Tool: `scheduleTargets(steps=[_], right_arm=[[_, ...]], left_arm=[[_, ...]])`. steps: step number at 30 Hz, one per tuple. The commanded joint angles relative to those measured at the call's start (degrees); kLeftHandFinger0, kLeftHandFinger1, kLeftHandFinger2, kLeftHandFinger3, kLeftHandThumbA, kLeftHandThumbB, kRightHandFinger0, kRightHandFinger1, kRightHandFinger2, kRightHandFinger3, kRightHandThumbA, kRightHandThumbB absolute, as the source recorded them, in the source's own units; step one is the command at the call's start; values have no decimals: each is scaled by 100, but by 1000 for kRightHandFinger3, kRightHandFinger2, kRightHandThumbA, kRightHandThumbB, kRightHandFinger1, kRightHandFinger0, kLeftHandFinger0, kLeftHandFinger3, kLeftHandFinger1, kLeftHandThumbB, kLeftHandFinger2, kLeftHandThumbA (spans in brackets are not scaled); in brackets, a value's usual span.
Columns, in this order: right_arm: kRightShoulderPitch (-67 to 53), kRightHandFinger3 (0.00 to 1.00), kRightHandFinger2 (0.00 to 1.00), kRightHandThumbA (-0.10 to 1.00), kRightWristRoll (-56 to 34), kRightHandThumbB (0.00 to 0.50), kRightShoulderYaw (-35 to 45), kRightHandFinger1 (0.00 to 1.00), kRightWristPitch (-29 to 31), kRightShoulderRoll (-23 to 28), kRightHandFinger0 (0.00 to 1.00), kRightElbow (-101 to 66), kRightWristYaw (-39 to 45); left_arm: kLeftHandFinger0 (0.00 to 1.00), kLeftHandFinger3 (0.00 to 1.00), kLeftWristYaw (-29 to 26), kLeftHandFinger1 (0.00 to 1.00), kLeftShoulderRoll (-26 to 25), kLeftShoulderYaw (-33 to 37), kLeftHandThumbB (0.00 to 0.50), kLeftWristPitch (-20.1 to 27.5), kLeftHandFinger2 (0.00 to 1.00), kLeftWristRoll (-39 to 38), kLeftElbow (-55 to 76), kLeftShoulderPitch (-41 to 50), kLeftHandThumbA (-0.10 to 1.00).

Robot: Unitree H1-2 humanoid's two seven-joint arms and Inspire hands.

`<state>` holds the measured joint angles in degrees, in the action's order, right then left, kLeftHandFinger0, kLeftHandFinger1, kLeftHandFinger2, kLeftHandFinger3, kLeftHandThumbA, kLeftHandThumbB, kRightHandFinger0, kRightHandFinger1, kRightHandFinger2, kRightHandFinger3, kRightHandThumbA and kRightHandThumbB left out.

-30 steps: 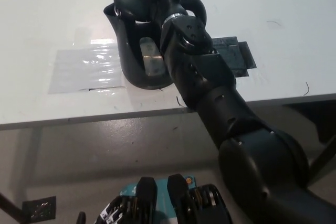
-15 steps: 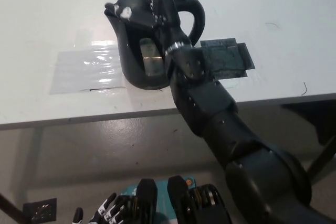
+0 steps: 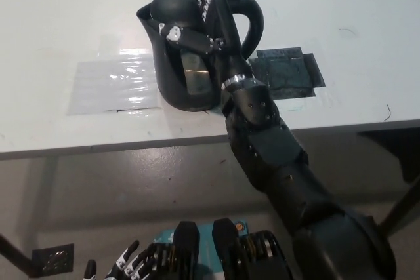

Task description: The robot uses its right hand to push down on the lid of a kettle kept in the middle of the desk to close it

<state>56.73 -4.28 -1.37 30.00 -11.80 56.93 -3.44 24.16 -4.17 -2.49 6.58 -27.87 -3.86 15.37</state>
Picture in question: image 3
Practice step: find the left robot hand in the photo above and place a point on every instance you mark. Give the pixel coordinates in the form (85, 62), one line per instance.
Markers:
(128, 267)

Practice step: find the clear tape patch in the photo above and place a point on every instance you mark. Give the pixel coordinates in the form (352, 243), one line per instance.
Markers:
(111, 90)

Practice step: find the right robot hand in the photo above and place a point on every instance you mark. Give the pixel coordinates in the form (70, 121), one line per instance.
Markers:
(226, 31)

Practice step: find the black diagonal table leg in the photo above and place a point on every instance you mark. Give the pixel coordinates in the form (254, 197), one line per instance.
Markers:
(13, 252)
(400, 204)

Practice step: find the black electric kettle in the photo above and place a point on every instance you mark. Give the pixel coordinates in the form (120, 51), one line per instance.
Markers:
(170, 63)

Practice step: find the black tape patch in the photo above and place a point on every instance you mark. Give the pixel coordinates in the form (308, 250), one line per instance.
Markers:
(288, 70)

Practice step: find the black table frame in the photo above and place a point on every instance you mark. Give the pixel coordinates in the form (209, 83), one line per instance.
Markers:
(400, 152)

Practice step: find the black teal robot torso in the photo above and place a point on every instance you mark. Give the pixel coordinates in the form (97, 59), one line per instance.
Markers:
(226, 253)

